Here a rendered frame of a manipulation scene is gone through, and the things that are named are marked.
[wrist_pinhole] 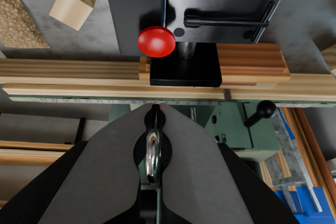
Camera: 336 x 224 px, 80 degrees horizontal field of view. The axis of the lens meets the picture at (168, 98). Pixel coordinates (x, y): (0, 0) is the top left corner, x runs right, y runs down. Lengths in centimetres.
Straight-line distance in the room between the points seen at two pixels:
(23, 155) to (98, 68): 208
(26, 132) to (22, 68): 261
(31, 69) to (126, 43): 25
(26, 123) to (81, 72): 271
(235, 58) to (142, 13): 19
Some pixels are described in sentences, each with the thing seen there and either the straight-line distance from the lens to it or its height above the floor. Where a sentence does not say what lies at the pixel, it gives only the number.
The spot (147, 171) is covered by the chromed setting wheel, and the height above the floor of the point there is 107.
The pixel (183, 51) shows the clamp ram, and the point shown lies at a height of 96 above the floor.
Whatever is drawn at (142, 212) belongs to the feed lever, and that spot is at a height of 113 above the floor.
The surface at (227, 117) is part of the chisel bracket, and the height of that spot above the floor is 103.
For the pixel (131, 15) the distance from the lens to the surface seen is 17.
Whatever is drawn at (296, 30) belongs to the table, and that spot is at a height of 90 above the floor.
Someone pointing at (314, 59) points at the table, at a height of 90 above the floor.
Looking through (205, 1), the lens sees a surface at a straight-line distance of 17.
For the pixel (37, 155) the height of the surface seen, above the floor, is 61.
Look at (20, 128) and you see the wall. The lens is 306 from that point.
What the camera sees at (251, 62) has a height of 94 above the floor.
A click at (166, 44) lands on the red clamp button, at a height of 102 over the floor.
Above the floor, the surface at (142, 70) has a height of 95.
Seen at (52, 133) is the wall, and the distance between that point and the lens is 291.
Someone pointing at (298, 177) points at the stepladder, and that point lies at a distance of 118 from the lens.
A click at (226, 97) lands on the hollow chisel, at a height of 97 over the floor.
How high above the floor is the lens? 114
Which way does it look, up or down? 31 degrees down
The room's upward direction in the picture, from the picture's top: 180 degrees clockwise
